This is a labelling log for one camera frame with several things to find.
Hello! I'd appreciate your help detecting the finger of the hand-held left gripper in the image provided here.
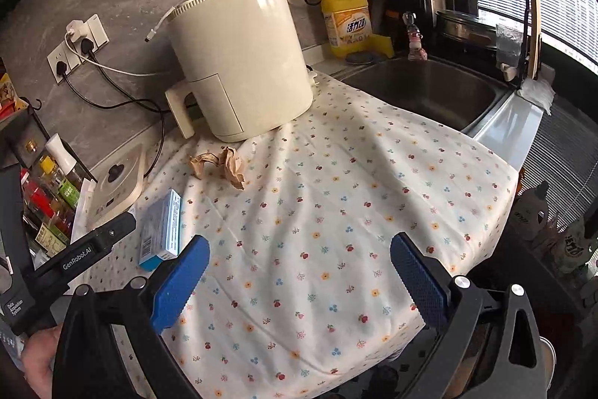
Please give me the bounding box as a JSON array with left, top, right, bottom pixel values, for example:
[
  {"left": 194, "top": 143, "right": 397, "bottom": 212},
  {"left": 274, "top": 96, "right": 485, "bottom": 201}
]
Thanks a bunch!
[{"left": 91, "top": 211, "right": 137, "bottom": 248}]

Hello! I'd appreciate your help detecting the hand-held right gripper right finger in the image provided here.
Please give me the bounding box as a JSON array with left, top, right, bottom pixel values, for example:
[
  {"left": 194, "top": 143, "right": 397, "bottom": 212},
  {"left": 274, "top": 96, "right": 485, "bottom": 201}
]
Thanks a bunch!
[{"left": 389, "top": 231, "right": 549, "bottom": 399}]

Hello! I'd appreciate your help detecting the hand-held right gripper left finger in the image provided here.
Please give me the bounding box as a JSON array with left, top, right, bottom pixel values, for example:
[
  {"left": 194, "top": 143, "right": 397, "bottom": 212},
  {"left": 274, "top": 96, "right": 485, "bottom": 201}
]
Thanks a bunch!
[{"left": 51, "top": 234, "right": 212, "bottom": 399}]

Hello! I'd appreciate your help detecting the blue cardboard box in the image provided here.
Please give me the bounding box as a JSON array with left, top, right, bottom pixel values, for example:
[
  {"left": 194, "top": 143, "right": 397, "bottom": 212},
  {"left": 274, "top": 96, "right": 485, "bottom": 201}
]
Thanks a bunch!
[{"left": 139, "top": 188, "right": 183, "bottom": 271}]

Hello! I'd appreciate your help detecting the brown paper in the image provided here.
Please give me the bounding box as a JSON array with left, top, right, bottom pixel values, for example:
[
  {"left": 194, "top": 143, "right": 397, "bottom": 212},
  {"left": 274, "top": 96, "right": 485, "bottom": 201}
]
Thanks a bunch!
[{"left": 188, "top": 147, "right": 246, "bottom": 191}]

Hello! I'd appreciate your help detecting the person's left hand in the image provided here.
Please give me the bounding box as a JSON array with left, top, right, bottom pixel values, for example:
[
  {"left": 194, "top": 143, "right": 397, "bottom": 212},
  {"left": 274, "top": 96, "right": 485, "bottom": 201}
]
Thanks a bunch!
[{"left": 21, "top": 323, "right": 64, "bottom": 397}]

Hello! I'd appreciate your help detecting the cream appliance with black knob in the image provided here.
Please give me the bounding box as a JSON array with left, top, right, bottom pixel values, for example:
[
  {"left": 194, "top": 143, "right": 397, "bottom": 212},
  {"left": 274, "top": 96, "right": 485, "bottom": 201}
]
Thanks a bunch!
[{"left": 84, "top": 143, "right": 146, "bottom": 236}]

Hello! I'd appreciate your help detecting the group of seasoning bottles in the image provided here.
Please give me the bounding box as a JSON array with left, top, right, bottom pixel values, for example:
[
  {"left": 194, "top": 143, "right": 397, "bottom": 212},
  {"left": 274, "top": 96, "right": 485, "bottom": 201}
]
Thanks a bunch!
[{"left": 19, "top": 133, "right": 88, "bottom": 258}]

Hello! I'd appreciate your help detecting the white floral tablecloth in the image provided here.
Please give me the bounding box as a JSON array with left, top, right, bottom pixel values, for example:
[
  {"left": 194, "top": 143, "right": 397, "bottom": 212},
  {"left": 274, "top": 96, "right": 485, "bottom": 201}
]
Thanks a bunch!
[{"left": 79, "top": 72, "right": 521, "bottom": 399}]

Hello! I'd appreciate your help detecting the colourful snack packet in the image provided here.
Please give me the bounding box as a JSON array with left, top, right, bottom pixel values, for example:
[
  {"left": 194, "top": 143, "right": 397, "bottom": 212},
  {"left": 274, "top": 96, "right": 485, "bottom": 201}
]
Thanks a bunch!
[{"left": 0, "top": 58, "right": 30, "bottom": 122}]

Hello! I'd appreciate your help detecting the green white refill pouch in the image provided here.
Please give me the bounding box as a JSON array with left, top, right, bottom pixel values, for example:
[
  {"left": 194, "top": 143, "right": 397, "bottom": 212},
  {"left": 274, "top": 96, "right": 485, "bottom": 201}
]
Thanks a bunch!
[{"left": 548, "top": 217, "right": 598, "bottom": 277}]

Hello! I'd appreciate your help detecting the steel kitchen sink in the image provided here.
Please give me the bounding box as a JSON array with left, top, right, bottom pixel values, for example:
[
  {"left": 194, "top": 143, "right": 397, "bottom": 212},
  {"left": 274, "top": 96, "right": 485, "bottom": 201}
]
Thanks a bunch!
[{"left": 340, "top": 56, "right": 511, "bottom": 133}]

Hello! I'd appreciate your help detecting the narrow white window blind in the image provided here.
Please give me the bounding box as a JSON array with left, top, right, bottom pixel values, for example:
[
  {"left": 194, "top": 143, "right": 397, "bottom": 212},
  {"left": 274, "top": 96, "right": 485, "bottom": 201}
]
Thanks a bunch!
[{"left": 518, "top": 99, "right": 598, "bottom": 214}]

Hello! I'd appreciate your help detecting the white charger plug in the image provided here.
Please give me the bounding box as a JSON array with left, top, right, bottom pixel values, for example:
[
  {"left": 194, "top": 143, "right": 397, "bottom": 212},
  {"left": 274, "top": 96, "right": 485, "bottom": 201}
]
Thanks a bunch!
[{"left": 64, "top": 19, "right": 94, "bottom": 51}]

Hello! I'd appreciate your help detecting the cream air fryer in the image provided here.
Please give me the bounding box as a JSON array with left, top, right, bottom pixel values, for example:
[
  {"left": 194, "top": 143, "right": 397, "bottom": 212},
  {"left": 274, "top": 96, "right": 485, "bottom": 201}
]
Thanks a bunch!
[{"left": 164, "top": 0, "right": 315, "bottom": 142}]

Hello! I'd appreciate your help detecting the white paper towel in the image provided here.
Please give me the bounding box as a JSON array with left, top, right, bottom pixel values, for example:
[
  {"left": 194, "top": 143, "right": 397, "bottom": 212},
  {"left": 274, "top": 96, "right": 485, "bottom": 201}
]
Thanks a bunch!
[{"left": 516, "top": 78, "right": 557, "bottom": 116}]

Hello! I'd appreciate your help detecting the pink faucet attachment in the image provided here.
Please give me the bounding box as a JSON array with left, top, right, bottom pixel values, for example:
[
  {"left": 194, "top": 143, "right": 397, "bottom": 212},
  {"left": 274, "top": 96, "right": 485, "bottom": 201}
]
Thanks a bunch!
[{"left": 403, "top": 11, "right": 429, "bottom": 62}]

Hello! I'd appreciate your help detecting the crumpled clear plastic bag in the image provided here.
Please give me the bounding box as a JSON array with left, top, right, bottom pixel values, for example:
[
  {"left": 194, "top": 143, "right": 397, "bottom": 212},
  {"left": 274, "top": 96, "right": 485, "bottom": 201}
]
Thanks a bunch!
[{"left": 495, "top": 24, "right": 525, "bottom": 69}]

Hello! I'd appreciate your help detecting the yellow dish soap bottle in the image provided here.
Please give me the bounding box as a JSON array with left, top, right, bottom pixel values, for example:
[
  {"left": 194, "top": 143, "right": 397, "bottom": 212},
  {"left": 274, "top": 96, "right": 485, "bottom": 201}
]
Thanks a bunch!
[{"left": 318, "top": 0, "right": 373, "bottom": 61}]

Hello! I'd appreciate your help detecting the wooden cutting board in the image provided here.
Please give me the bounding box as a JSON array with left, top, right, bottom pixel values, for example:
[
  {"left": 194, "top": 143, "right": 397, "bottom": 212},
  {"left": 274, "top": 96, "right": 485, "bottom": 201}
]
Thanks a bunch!
[{"left": 522, "top": 0, "right": 543, "bottom": 82}]

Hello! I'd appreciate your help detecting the black power cable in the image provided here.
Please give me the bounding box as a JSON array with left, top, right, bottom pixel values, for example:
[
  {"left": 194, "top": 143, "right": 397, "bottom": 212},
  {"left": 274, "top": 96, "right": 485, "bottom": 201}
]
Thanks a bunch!
[{"left": 58, "top": 48, "right": 198, "bottom": 181}]

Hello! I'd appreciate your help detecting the white charging cable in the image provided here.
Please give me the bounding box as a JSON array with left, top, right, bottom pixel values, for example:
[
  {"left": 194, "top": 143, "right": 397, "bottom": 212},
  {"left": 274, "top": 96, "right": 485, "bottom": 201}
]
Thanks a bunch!
[{"left": 65, "top": 0, "right": 262, "bottom": 78}]

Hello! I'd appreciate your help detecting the white wall outlet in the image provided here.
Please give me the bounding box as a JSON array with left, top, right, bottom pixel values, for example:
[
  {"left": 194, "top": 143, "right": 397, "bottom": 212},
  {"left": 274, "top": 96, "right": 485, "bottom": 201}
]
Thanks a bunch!
[
  {"left": 65, "top": 13, "right": 111, "bottom": 54},
  {"left": 47, "top": 44, "right": 78, "bottom": 85}
]

